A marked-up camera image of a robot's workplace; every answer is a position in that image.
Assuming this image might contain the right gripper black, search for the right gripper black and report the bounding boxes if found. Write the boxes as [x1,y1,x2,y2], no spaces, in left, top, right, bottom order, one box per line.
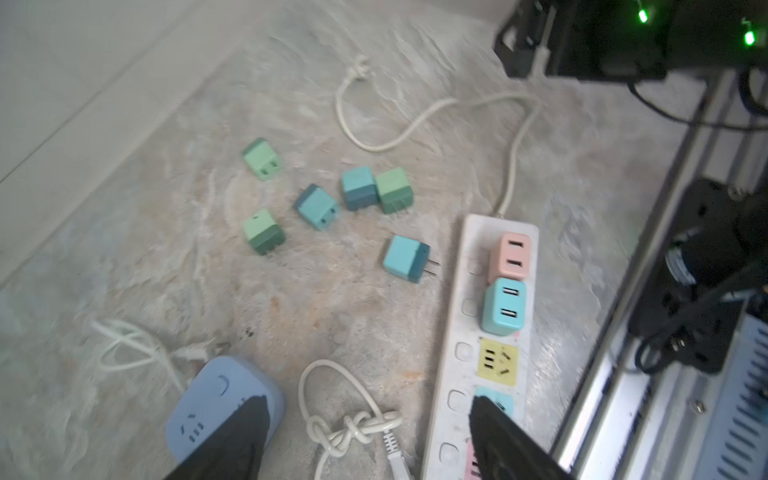
[493,1,669,81]

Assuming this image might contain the white socket knotted cable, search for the white socket knotted cable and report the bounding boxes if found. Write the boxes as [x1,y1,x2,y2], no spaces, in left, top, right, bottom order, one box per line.
[297,358,415,480]

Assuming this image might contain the green plug adapter left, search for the green plug adapter left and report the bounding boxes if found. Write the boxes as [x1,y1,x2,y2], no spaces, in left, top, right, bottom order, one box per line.
[243,209,286,256]

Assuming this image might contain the blue socket white cable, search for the blue socket white cable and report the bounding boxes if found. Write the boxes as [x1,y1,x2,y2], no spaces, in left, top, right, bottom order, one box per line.
[89,316,232,391]

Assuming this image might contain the aluminium rail frame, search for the aluminium rail frame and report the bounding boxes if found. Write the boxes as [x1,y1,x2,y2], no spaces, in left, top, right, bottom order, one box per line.
[551,71,767,479]

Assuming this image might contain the green plug adapter right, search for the green plug adapter right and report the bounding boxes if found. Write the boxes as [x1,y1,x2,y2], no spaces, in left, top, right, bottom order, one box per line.
[375,167,414,214]

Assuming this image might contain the white long power strip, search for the white long power strip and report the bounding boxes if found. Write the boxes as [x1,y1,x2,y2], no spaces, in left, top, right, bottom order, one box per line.
[421,214,539,479]

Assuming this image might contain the blue square power socket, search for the blue square power socket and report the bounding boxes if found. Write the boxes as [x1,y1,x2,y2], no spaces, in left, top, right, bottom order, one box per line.
[165,356,285,462]

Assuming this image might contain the power strip white cable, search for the power strip white cable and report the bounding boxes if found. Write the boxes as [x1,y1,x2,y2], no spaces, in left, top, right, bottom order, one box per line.
[334,55,544,218]

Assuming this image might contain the pink plug adapter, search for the pink plug adapter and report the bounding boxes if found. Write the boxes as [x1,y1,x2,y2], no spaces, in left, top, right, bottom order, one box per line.
[488,232,531,284]

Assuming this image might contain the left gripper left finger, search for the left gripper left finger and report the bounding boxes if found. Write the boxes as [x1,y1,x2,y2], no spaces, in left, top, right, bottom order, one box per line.
[166,396,271,480]

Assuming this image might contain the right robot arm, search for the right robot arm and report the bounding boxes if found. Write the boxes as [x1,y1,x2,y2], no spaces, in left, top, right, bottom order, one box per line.
[494,1,767,375]

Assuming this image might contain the light green plug adapter far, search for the light green plug adapter far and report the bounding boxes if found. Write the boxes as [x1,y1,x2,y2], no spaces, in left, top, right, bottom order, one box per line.
[242,138,282,181]

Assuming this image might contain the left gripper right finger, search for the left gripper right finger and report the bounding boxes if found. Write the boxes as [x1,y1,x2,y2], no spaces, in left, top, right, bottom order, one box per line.
[469,396,572,480]

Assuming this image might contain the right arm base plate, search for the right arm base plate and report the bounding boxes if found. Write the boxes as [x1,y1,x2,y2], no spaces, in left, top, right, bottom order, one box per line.
[629,178,767,375]

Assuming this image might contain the teal blue plug adapter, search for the teal blue plug adapter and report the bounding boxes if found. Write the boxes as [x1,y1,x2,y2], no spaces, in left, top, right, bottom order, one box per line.
[341,166,379,211]

